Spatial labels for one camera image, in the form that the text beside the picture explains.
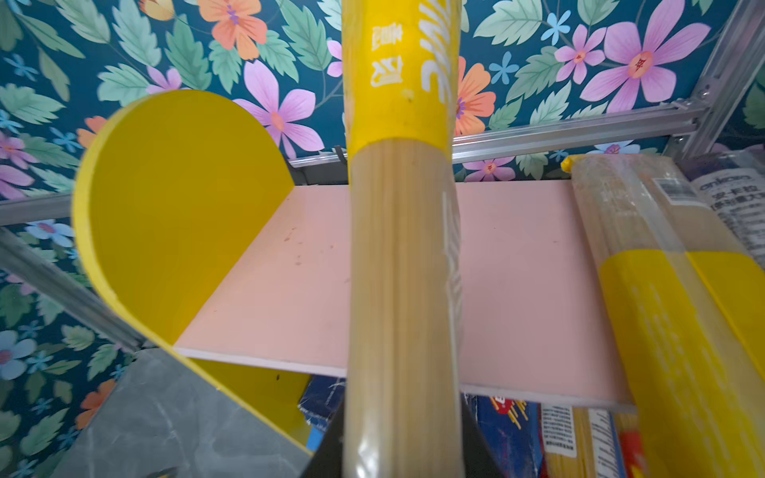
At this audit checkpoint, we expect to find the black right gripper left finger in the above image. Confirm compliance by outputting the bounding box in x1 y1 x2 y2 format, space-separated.
300 402 345 478

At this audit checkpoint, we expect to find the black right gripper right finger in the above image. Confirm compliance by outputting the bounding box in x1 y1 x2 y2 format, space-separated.
461 398 504 478

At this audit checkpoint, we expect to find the blue Barilla spaghetti box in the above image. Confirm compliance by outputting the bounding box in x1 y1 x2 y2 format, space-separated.
464 394 543 477

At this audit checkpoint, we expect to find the yellow Pastatime bag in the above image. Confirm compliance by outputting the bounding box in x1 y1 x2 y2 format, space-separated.
342 1 464 477

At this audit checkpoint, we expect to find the yellow-ended clear spaghetti bag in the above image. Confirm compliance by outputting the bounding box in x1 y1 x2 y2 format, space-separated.
563 155 764 477

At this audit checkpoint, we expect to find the blue Ankara spaghetti bag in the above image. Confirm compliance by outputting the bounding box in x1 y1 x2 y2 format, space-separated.
677 145 764 266

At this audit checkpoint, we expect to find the blue Barilla rigatoni box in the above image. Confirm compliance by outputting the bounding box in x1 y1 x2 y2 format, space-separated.
298 376 346 432

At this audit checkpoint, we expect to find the red spaghetti bag white label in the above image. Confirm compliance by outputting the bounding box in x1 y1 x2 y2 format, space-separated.
540 404 623 478

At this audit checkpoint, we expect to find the yellow pink blue shelf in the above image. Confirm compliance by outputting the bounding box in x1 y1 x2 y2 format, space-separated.
73 91 632 447

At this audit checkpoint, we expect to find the aluminium frame post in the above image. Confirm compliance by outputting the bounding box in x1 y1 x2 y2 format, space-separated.
1 228 153 353

